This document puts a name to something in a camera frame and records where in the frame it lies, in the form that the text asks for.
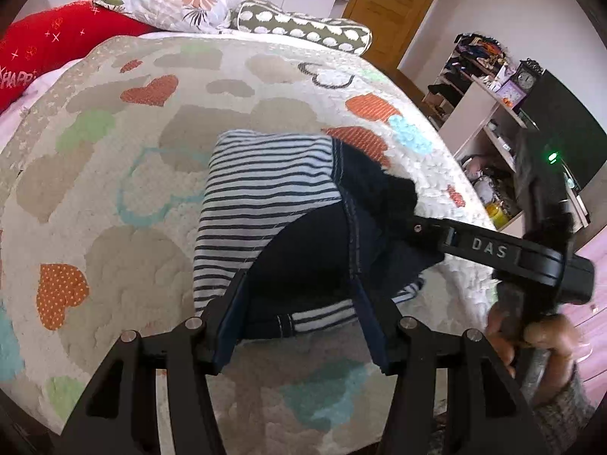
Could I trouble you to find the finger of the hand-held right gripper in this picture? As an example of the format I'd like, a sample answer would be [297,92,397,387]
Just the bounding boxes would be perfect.
[409,215,527,268]

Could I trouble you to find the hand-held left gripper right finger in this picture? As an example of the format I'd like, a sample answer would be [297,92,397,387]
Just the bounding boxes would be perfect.
[351,279,539,455]

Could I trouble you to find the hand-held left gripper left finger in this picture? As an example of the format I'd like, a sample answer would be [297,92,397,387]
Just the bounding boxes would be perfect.
[61,270,250,455]

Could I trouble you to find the striped navy pants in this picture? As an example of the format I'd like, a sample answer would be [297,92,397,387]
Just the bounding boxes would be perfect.
[192,129,447,340]

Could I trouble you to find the person's right forearm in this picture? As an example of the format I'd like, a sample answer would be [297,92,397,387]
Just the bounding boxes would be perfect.
[530,365,599,442]

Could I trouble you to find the person's right hand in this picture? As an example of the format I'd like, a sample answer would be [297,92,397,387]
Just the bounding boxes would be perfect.
[484,302,590,381]

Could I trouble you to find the yellow jar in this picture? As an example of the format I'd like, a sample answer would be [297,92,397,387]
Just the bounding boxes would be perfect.
[486,201,511,227]

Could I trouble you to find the black television screen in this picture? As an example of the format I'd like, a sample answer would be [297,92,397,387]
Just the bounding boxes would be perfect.
[519,70,607,191]

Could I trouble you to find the white open shelf unit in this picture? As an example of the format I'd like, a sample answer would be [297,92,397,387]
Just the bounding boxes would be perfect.
[422,33,591,233]

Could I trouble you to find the heart patterned quilt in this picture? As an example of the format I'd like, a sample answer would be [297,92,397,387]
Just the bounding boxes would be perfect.
[0,33,498,446]

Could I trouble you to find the ornate black table clock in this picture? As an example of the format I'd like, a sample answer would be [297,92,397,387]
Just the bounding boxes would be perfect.
[514,59,544,94]

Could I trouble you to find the wooden door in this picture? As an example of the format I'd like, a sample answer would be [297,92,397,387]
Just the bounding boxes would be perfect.
[341,0,453,61]

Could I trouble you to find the olive dotted bolster pillow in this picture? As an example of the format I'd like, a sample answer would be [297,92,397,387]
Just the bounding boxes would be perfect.
[230,0,374,56]

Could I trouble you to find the pale pink bed sheet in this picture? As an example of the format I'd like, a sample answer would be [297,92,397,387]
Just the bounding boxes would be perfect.
[0,59,81,152]

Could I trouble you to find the floral pillow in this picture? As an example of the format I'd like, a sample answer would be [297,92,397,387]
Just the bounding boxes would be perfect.
[92,0,248,35]

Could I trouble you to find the red embroidered pillow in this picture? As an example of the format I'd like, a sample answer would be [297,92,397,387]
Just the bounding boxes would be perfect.
[0,0,157,115]

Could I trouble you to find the purple picture frame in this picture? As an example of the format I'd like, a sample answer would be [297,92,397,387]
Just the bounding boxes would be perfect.
[495,80,528,108]

